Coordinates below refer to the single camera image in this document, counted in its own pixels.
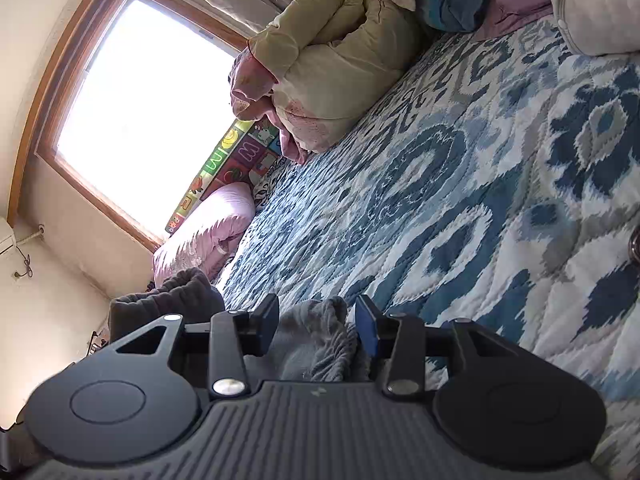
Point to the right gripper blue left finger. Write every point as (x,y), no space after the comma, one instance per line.
(233,335)

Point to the grey fleece trousers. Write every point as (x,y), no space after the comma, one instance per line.
(314,342)

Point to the colourful alphabet foam mat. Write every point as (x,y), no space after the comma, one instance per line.
(244,154)

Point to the pink folded duvet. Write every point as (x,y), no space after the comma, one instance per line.
(208,238)

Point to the blue white patterned quilt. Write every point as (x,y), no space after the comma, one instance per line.
(497,181)

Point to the white air conditioner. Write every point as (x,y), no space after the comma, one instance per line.
(7,237)

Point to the cream pink heart duvet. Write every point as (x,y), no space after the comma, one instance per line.
(319,66)

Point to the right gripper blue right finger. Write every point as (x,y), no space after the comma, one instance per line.
(398,342)

